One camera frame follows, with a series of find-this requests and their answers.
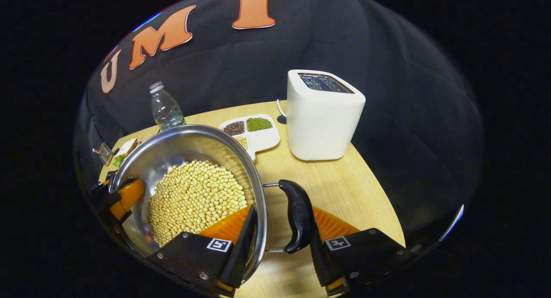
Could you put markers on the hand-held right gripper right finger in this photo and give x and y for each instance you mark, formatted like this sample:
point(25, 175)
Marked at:
point(318, 263)

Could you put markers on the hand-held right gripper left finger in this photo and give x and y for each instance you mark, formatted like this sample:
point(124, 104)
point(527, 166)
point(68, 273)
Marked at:
point(243, 255)

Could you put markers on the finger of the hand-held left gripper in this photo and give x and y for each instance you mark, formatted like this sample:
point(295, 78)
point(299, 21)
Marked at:
point(127, 197)

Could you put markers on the stainless steel pot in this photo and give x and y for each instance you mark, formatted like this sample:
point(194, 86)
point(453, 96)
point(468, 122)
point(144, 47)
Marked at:
point(172, 151)

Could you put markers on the sandwich on white plate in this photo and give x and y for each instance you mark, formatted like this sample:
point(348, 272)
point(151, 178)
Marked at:
point(125, 150)

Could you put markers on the pile of yellow soybeans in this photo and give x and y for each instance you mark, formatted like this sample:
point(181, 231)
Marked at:
point(193, 199)

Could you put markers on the clear plastic water bottle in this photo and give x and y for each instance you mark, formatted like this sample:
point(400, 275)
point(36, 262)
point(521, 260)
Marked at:
point(165, 110)

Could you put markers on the white divided bean tray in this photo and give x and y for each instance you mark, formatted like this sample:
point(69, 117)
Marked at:
point(264, 138)

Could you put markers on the white toaster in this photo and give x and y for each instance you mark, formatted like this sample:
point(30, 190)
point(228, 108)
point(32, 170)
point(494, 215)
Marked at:
point(320, 125)

